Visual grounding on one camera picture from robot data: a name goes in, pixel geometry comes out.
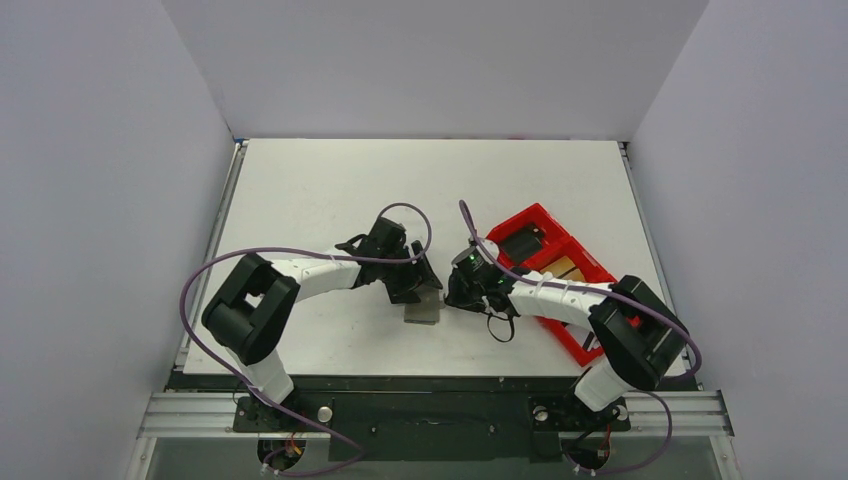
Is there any black wallet in tray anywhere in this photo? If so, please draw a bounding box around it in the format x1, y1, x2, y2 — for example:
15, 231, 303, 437
499, 224, 545, 265

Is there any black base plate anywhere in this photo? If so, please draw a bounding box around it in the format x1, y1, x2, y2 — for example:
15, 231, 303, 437
165, 370, 697, 464

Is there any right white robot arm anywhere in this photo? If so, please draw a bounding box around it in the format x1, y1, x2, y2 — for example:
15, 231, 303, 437
445, 245, 688, 427

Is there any red plastic tray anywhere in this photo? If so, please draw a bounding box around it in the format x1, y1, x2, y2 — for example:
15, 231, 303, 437
485, 203, 615, 367

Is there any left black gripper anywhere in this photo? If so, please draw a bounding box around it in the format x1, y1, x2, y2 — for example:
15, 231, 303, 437
378, 242, 440, 303

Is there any grey card holder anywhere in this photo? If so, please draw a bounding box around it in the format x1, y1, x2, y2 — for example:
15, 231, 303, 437
403, 289, 444, 325

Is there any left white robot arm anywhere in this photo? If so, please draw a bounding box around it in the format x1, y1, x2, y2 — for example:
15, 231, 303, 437
201, 217, 443, 430

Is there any aluminium frame rail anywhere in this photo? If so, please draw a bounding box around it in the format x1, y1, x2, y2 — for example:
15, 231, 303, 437
137, 391, 732, 439

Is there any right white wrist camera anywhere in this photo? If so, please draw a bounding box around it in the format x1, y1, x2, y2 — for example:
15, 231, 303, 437
475, 239, 500, 259

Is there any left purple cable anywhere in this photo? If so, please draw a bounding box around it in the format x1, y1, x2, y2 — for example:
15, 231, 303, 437
178, 201, 434, 405

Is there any tan card in tray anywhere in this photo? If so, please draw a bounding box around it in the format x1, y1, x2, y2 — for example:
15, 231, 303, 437
541, 257, 586, 282

